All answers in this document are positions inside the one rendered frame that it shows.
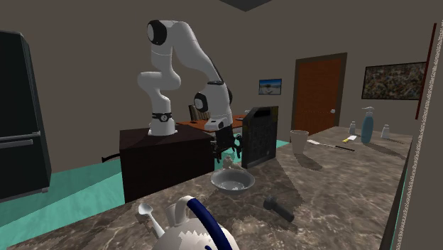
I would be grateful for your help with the orange table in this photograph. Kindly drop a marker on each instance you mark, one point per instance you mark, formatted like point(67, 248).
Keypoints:
point(193, 124)

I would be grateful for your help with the black refrigerator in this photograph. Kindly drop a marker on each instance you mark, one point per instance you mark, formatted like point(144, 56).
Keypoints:
point(17, 114)

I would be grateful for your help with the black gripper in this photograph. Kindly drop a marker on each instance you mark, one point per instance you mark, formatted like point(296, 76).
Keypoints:
point(224, 135)

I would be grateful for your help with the small white figure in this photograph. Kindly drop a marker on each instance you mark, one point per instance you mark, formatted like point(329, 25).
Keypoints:
point(229, 162)

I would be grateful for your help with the striped chair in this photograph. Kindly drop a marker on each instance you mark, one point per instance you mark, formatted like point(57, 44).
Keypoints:
point(199, 113)

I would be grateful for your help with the large dark wall picture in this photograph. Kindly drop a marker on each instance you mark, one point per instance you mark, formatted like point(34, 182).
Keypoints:
point(394, 81)

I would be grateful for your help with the dark robot stand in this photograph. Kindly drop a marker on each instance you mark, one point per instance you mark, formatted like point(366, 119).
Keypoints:
point(162, 162)

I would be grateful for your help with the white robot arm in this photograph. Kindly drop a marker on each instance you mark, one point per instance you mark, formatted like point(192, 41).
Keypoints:
point(162, 83)

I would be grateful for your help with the beige cup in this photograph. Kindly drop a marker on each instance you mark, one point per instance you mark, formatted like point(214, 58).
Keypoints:
point(299, 141)

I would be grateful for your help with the small landscape wall picture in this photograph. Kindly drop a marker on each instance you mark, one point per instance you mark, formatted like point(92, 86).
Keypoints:
point(270, 86)

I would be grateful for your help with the brown door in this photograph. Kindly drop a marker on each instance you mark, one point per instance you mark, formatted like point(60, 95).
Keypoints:
point(318, 97)

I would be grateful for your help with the grey bowl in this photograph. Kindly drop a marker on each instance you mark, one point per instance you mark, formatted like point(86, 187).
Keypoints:
point(232, 180)

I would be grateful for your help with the small white shaker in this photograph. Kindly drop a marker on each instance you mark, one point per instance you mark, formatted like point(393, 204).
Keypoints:
point(385, 132)
point(352, 128)

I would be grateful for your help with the black cylindrical flashlight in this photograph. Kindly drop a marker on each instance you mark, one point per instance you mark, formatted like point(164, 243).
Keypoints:
point(278, 208)

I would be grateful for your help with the blue pump bottle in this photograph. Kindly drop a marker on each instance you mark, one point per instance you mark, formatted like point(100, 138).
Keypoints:
point(367, 128)

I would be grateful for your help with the small yellow and white thing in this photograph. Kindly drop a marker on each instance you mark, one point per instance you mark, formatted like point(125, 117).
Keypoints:
point(349, 138)

